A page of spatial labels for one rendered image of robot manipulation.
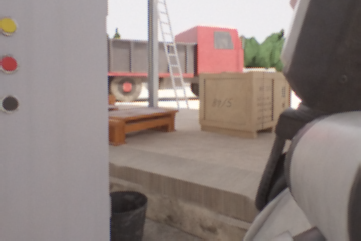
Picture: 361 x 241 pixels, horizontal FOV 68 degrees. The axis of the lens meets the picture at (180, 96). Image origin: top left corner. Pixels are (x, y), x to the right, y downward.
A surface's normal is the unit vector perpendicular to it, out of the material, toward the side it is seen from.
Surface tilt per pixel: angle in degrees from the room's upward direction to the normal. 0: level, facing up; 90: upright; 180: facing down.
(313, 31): 89
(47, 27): 90
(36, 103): 90
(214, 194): 90
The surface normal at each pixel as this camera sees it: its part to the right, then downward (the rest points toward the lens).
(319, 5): -0.90, 0.00
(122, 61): 0.39, 0.04
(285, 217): -0.47, 0.04
